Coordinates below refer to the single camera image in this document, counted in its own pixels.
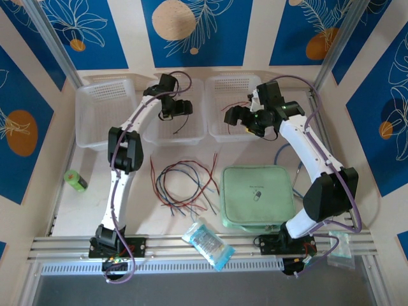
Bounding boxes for red wire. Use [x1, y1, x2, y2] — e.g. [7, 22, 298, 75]
[150, 155, 179, 208]
[221, 101, 250, 135]
[161, 152, 219, 208]

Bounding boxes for black wire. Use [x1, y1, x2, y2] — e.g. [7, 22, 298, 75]
[173, 116, 189, 135]

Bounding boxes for blue wire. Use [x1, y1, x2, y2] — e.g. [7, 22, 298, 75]
[164, 168, 221, 213]
[163, 178, 198, 224]

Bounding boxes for clear perforated plastic basket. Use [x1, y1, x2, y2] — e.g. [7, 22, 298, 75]
[204, 75, 273, 143]
[75, 78, 142, 151]
[142, 78, 207, 147]

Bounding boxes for blue stethoscope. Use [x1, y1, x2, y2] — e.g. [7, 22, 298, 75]
[274, 143, 307, 201]

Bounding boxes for green zip pouch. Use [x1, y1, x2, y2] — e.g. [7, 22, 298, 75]
[219, 165, 297, 235]

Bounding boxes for blue plastic packet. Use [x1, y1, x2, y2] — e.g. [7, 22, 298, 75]
[181, 218, 236, 272]

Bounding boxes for green bottle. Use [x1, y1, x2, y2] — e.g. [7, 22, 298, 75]
[64, 170, 88, 193]

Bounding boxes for black controller board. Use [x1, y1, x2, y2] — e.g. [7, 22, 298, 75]
[101, 256, 131, 272]
[282, 257, 312, 277]

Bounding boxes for small clear zip bag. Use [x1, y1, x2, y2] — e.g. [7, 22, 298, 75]
[327, 231, 356, 272]

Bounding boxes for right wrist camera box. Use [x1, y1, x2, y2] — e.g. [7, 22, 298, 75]
[250, 90, 263, 112]

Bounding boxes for aluminium frame post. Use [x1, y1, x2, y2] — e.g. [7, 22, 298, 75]
[312, 0, 367, 94]
[24, 0, 82, 90]

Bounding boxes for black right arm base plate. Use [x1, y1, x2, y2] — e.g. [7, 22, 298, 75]
[259, 234, 317, 256]

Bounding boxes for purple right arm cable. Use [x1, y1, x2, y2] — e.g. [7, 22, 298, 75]
[259, 75, 363, 279]

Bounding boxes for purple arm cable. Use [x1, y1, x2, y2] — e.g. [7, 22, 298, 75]
[105, 71, 193, 284]
[259, 75, 363, 279]

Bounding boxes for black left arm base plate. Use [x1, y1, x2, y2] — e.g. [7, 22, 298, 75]
[89, 236, 147, 258]

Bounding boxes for grey slotted cable duct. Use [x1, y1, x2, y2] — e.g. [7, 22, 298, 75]
[41, 258, 284, 277]

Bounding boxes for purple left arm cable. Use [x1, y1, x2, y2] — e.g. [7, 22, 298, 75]
[105, 71, 193, 284]

